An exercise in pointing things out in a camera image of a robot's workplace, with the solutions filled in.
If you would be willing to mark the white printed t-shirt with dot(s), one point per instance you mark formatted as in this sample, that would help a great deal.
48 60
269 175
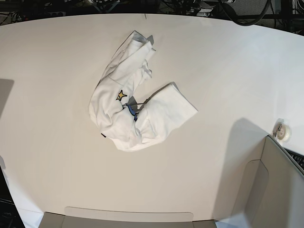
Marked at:
112 108

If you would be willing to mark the grey cardboard box bottom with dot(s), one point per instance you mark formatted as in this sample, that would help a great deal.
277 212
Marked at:
74 217

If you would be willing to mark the grey cardboard box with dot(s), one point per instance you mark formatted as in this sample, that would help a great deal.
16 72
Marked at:
276 198
74 217

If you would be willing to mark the clear tape roll dispenser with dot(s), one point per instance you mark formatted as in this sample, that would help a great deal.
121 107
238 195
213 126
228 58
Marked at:
281 131

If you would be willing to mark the grey cardboard box right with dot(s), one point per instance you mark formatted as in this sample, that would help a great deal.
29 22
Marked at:
276 198

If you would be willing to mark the black keyboard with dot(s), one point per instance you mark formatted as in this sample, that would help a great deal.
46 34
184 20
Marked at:
296 158

